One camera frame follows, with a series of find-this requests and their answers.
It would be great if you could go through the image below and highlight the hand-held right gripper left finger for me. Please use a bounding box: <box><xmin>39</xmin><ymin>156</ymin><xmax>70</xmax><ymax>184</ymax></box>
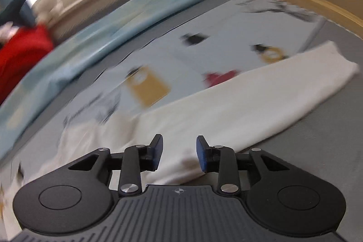
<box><xmin>69</xmin><ymin>134</ymin><xmax>164</xmax><ymax>197</ymax></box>

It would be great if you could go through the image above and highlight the red folded quilt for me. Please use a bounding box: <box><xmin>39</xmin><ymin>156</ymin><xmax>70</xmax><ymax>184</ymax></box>
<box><xmin>0</xmin><ymin>25</ymin><xmax>54</xmax><ymax>103</ymax></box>

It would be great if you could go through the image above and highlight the deer printed sheet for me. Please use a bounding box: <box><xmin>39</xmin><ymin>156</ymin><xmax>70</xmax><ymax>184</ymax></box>
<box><xmin>0</xmin><ymin>0</ymin><xmax>326</xmax><ymax>191</ymax></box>

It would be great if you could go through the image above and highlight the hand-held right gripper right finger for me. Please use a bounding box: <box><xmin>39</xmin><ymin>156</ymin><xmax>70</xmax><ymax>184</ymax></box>
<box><xmin>196</xmin><ymin>135</ymin><xmax>287</xmax><ymax>196</ymax></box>

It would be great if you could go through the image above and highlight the light blue patterned sheet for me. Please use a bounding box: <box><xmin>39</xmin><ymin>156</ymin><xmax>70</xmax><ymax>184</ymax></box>
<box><xmin>0</xmin><ymin>0</ymin><xmax>233</xmax><ymax>157</ymax></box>

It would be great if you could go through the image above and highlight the white plush toy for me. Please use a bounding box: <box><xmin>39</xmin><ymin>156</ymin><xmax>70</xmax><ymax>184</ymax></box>
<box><xmin>34</xmin><ymin>0</ymin><xmax>61</xmax><ymax>24</ymax></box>

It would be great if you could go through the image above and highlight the white long-sleeve garment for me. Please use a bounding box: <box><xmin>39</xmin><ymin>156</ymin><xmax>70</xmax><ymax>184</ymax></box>
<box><xmin>57</xmin><ymin>41</ymin><xmax>361</xmax><ymax>188</ymax></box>

